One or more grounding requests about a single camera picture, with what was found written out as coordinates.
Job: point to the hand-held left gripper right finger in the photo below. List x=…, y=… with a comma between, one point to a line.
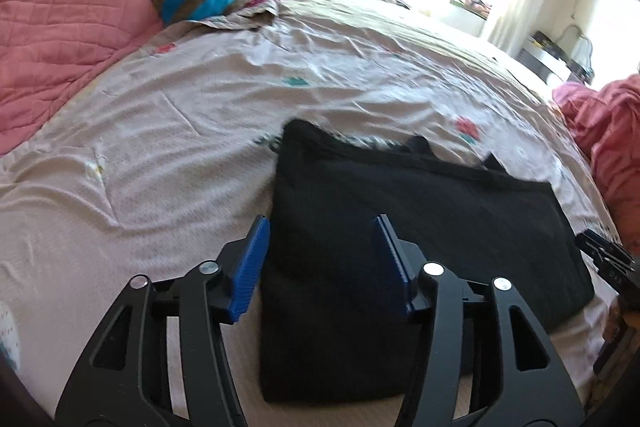
x=400, y=272

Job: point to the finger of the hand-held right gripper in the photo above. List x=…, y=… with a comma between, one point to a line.
x=605, y=257

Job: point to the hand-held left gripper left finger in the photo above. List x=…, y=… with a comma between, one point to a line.
x=247, y=272

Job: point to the black shirt with orange patches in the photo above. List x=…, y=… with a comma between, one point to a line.
x=450, y=232

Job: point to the pink blanket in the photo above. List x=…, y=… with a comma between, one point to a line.
x=617, y=142

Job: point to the pink printed bed sheet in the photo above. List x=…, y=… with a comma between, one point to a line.
x=175, y=122

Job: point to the white desk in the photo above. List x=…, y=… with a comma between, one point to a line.
x=545, y=59

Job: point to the clutter on window sill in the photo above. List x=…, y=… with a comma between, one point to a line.
x=470, y=6

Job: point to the pink quilted pillow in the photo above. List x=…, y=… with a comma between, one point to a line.
x=65, y=17

